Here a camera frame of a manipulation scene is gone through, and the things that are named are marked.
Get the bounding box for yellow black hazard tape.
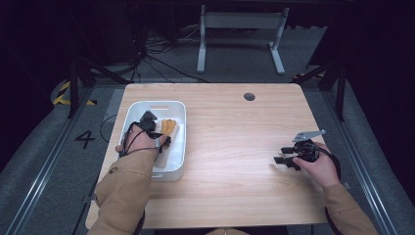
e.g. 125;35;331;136
52;80;99;107

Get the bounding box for person's left hand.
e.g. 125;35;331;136
115;124;168;158

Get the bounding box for beige glove with mustard fingers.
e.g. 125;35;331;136
152;118;181;169

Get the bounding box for black floor cables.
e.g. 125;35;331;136
129;31;210;84

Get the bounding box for hand-held gripper cable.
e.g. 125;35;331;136
312;146;343;181
118;120;161;162

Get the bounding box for white plastic bin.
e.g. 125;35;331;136
116;100;188;182

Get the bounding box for person's right hand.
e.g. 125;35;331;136
292;142;342;189

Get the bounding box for white metal stand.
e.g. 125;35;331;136
196;4;291;75

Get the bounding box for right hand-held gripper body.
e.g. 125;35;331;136
292;129;327;164

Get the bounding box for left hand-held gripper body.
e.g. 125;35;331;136
138;110;159;140

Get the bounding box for black metal stand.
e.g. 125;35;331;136
291;61;347;122
66;54;132;119

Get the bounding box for right hand-held gripper cable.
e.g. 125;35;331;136
312;146;343;181

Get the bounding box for left hand-held gripper cable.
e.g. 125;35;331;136
118;120;161;162

